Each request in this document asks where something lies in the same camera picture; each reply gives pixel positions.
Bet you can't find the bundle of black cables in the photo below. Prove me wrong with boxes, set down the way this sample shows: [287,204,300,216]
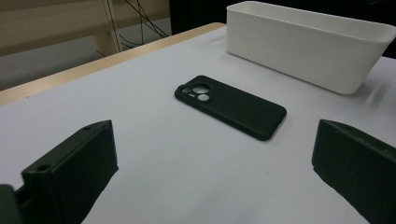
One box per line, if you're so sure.
[106,0,171,50]

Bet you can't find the black phone case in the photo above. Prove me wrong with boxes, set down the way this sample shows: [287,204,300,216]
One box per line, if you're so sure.
[174,75,288,142]

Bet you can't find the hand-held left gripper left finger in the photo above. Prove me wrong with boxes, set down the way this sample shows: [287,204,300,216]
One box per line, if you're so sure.
[15,119,120,224]

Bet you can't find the white table sheet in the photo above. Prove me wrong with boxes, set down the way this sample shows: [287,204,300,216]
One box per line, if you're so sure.
[0,26,396,224]

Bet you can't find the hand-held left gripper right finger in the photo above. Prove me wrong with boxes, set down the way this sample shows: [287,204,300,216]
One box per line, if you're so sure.
[311,119,396,224]

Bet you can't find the white plastic storage box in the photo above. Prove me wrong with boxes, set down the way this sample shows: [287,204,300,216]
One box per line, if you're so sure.
[226,0,396,95]

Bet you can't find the wooden shelf unit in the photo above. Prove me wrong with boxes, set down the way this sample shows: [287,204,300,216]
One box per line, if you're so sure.
[0,0,171,59]

